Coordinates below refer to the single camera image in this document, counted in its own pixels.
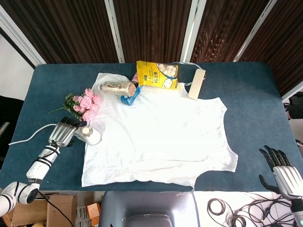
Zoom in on white garment steamer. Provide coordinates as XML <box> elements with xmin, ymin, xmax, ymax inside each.
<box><xmin>75</xmin><ymin>125</ymin><xmax>102</xmax><ymax>145</ymax></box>

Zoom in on thin white cable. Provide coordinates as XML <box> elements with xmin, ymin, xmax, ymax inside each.
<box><xmin>9</xmin><ymin>124</ymin><xmax>59</xmax><ymax>146</ymax></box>

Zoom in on blue rectangular box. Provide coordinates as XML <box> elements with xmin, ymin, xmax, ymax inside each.
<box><xmin>120</xmin><ymin>85</ymin><xmax>142</xmax><ymax>107</ymax></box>

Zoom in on beige rectangular case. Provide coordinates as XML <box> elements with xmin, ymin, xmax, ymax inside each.
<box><xmin>188</xmin><ymin>69</ymin><xmax>206</xmax><ymax>100</ymax></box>

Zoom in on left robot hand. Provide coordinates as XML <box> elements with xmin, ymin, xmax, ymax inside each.
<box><xmin>48</xmin><ymin>117</ymin><xmax>81</xmax><ymax>148</ymax></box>

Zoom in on black coiled cable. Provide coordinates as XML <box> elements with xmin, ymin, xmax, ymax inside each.
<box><xmin>207</xmin><ymin>198</ymin><xmax>227</xmax><ymax>216</ymax></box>

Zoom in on brown cardboard box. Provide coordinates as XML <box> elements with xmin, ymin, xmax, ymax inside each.
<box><xmin>9</xmin><ymin>195</ymin><xmax>78</xmax><ymax>227</ymax></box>

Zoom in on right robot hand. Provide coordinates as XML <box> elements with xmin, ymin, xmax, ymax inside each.
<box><xmin>258</xmin><ymin>145</ymin><xmax>303</xmax><ymax>201</ymax></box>

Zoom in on white screen frame post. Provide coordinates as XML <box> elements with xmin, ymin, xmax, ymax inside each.
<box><xmin>104</xmin><ymin>0</ymin><xmax>125</xmax><ymax>64</ymax></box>
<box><xmin>179</xmin><ymin>0</ymin><xmax>207</xmax><ymax>63</ymax></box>
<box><xmin>233</xmin><ymin>0</ymin><xmax>278</xmax><ymax>63</ymax></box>
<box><xmin>0</xmin><ymin>4</ymin><xmax>47</xmax><ymax>69</ymax></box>

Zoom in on orange small box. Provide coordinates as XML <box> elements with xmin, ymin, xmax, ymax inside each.
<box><xmin>86</xmin><ymin>202</ymin><xmax>101</xmax><ymax>227</ymax></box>

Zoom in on beige drink bottle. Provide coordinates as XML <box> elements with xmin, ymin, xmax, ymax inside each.
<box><xmin>97</xmin><ymin>81</ymin><xmax>140</xmax><ymax>97</ymax></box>

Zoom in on black tangled cables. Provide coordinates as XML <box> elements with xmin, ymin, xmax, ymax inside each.
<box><xmin>226</xmin><ymin>192</ymin><xmax>296</xmax><ymax>227</ymax></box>

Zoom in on yellow snack bag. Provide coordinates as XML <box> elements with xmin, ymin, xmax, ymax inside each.
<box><xmin>136</xmin><ymin>60</ymin><xmax>180</xmax><ymax>90</ymax></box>

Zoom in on white sleeveless garment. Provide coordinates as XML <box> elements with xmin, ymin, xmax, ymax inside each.
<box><xmin>81</xmin><ymin>72</ymin><xmax>239</xmax><ymax>189</ymax></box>

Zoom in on blue table cover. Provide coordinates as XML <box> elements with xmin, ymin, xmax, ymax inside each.
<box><xmin>0</xmin><ymin>61</ymin><xmax>303</xmax><ymax>192</ymax></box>

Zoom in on pink rose bouquet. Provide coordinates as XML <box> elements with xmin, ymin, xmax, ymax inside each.
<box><xmin>48</xmin><ymin>88</ymin><xmax>103</xmax><ymax>123</ymax></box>

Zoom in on black chair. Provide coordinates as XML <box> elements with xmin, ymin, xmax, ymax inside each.
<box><xmin>0</xmin><ymin>95</ymin><xmax>25</xmax><ymax>162</ymax></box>

